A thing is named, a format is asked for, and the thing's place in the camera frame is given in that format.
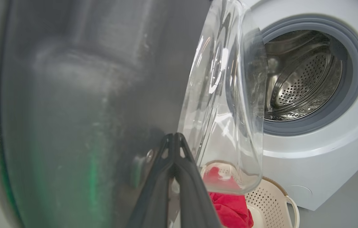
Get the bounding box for black round glass washer door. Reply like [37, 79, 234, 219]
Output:
[0, 0, 268, 228]

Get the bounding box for round white filter cover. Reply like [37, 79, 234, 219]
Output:
[285, 185, 313, 200]

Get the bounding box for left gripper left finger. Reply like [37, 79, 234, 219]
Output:
[127, 133, 176, 228]

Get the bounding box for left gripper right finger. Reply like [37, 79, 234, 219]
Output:
[174, 132, 222, 228]

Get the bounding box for red garment thin white stripes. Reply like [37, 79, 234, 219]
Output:
[203, 166, 254, 228]

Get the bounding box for white front-load washing machine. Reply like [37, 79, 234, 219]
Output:
[242, 0, 358, 211]

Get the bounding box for cream perforated laundry basket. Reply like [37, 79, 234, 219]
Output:
[201, 160, 300, 228]

